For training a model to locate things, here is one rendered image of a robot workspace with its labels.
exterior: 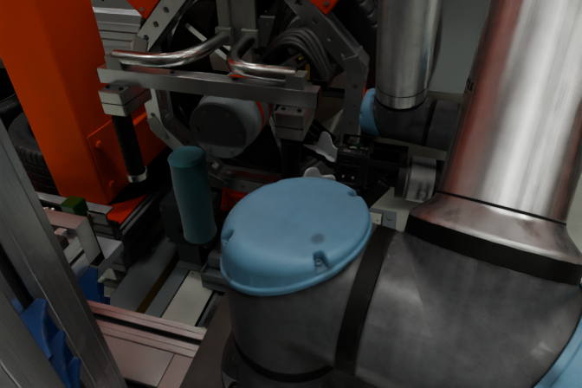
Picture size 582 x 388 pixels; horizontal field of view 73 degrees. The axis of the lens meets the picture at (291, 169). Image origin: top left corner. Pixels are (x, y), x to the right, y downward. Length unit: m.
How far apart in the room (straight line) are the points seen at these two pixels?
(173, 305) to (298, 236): 1.24
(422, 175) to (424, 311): 0.41
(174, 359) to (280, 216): 0.36
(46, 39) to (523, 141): 0.94
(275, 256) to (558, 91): 0.21
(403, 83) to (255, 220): 0.33
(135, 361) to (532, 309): 0.50
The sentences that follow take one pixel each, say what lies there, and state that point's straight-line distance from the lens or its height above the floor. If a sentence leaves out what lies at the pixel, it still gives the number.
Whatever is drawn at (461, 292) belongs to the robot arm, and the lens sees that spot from 0.27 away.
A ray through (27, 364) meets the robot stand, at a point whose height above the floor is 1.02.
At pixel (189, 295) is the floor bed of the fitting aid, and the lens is 1.51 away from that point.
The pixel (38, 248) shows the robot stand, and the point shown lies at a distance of 0.36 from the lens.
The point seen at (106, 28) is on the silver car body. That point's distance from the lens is 1.61.
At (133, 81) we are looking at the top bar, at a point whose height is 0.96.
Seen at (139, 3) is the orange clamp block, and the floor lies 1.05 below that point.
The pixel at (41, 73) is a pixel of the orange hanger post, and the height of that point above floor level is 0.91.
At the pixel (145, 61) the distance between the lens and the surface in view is 0.77.
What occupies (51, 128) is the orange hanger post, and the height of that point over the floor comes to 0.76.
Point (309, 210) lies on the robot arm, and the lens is 0.30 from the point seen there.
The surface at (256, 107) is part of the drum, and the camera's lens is 0.83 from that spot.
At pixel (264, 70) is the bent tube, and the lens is 0.67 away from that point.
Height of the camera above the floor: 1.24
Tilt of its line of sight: 35 degrees down
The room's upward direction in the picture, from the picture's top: straight up
